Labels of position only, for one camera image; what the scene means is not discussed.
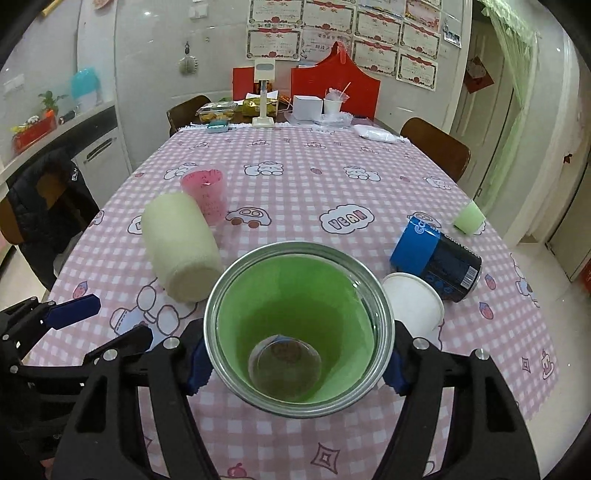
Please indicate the pink checkered tablecloth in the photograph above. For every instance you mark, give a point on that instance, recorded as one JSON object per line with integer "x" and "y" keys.
{"x": 295, "y": 184}

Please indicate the white paper cup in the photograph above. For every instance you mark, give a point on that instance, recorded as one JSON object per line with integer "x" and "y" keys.
{"x": 411, "y": 300}

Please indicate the brown wooden chair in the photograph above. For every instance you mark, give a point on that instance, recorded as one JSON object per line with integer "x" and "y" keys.
{"x": 9, "y": 221}
{"x": 187, "y": 110}
{"x": 438, "y": 143}

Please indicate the white desk lamp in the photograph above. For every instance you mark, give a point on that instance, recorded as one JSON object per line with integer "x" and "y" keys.
{"x": 264, "y": 92}

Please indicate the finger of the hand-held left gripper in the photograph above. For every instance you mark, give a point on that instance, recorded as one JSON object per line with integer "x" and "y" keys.
{"x": 74, "y": 310}
{"x": 127, "y": 344}

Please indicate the pink measuring cup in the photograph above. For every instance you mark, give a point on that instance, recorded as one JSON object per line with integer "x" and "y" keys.
{"x": 205, "y": 191}

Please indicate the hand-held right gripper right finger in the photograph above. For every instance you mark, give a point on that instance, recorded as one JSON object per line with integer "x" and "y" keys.
{"x": 393, "y": 374}

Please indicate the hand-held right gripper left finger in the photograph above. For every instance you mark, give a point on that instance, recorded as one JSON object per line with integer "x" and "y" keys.
{"x": 199, "y": 365}

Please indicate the clear plastic food container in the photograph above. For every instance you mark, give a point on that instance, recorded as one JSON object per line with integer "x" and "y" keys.
{"x": 217, "y": 111}

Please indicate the green glass cup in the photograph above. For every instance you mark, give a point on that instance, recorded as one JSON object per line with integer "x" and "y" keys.
{"x": 300, "y": 295}

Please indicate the red door decoration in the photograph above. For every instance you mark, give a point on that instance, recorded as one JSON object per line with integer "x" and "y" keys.
{"x": 478, "y": 74}

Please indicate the blue and white appliance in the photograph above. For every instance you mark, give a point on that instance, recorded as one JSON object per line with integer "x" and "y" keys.
{"x": 85, "y": 85}

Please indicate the white wall switch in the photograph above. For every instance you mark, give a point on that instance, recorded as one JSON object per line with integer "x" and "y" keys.
{"x": 13, "y": 84}

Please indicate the red paper bag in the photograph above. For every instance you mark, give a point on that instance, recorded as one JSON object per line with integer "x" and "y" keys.
{"x": 323, "y": 78}

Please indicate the cream frosted cup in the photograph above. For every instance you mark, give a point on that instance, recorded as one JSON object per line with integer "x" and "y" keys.
{"x": 182, "y": 244}

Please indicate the blue and black can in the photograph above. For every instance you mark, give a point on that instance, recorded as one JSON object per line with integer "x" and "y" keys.
{"x": 434, "y": 261}

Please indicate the white cardboard box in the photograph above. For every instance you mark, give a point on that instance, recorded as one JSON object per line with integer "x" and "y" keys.
{"x": 307, "y": 107}

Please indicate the small light green cup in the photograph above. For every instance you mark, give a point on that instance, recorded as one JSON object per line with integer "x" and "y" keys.
{"x": 470, "y": 217}

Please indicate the white plastic bag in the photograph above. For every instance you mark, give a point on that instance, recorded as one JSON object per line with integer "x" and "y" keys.
{"x": 376, "y": 133}

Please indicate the small potted plant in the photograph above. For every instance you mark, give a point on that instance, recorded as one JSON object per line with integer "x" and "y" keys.
{"x": 50, "y": 102}

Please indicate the small teal box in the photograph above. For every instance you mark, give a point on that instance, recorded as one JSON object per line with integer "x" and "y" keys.
{"x": 218, "y": 127}

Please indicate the white kitchen cabinet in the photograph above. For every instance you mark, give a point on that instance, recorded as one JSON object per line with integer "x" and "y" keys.
{"x": 101, "y": 147}

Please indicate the white cup with straws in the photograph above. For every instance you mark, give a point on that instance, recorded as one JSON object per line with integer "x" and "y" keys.
{"x": 333, "y": 105}

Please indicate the red gift box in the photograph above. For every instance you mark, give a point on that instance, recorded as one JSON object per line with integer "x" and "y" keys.
{"x": 33, "y": 133}

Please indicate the black jacket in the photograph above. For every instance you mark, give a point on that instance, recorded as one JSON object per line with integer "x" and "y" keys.
{"x": 51, "y": 203}

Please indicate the green door curtain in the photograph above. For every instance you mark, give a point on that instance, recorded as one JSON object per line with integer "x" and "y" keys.
{"x": 512, "y": 92}

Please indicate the round hanging wall ornament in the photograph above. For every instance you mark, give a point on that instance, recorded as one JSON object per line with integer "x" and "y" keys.
{"x": 188, "y": 62}

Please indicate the gold foil package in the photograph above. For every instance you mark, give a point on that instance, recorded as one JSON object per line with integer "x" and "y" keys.
{"x": 254, "y": 106}

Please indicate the group of wall certificates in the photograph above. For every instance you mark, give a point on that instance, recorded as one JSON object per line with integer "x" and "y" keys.
{"x": 369, "y": 27}

